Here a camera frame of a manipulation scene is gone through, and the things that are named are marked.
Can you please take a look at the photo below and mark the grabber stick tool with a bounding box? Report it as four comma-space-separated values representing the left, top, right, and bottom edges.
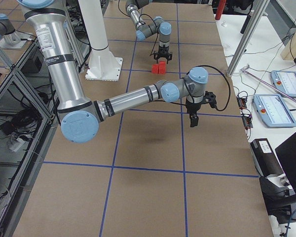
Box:
240, 68, 296, 103

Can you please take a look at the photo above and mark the aluminium frame rack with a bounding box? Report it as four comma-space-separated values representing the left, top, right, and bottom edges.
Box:
0, 31, 58, 237

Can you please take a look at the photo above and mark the red fire extinguisher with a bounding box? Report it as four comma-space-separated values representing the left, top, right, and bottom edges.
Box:
215, 0, 226, 20

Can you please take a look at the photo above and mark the near teach pendant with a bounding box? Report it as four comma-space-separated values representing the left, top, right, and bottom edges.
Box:
253, 94, 296, 128

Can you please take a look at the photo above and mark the aluminium frame post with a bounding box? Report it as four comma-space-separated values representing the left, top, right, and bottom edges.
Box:
226, 0, 270, 77

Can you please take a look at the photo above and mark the black monitor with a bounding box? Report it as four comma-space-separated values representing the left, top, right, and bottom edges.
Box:
275, 132, 296, 190

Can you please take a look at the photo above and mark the black box with label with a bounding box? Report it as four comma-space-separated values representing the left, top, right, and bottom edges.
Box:
250, 138, 284, 178

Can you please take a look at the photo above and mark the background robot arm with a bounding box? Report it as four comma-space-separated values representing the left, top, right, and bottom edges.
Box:
0, 13, 34, 49

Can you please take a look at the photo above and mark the teach pendant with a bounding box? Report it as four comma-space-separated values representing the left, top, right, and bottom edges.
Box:
253, 94, 296, 128
271, 70, 296, 98

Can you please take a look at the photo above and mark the far teach pendant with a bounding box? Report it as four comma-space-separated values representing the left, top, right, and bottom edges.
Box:
271, 70, 296, 98

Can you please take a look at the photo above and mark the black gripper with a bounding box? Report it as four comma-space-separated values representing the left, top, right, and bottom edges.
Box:
153, 46, 173, 64
185, 96, 203, 127

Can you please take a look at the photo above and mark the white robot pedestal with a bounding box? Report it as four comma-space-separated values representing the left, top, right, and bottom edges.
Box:
78, 0, 123, 81

